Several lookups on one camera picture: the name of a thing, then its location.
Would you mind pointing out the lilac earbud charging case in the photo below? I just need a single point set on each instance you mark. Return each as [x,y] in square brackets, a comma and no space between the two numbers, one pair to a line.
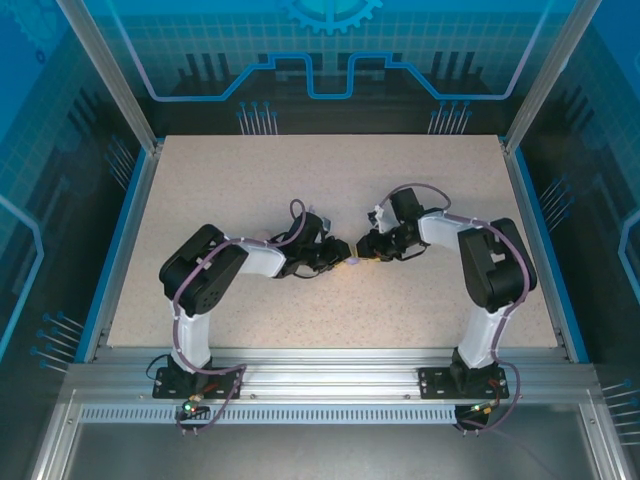
[353,259]

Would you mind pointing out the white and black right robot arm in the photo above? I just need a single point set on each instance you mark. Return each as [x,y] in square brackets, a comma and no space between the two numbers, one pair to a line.
[482,340]

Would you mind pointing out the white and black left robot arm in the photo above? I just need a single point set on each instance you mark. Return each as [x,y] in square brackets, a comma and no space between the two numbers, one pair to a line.
[192,340]

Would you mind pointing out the blue table edge strip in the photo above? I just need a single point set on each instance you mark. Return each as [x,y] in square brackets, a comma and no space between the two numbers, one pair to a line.
[542,225]
[123,225]

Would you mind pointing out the power connector with green light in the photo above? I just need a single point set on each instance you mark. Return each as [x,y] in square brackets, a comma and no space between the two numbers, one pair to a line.
[192,407]
[482,409]

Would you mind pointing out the grey metal shelf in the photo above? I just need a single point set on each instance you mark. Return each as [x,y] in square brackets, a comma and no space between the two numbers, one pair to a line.
[320,455]

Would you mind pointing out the aluminium mounting rail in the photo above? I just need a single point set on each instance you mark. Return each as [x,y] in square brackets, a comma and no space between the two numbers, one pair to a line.
[325,375]

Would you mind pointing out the aluminium side frame rail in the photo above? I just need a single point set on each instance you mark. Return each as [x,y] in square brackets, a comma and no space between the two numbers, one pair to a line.
[529,225]
[135,225]

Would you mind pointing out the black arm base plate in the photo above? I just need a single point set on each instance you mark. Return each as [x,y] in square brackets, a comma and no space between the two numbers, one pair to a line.
[217,394]
[432,385]

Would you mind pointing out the aluminium frame post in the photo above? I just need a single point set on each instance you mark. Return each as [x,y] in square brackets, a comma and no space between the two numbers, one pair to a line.
[551,75]
[112,75]

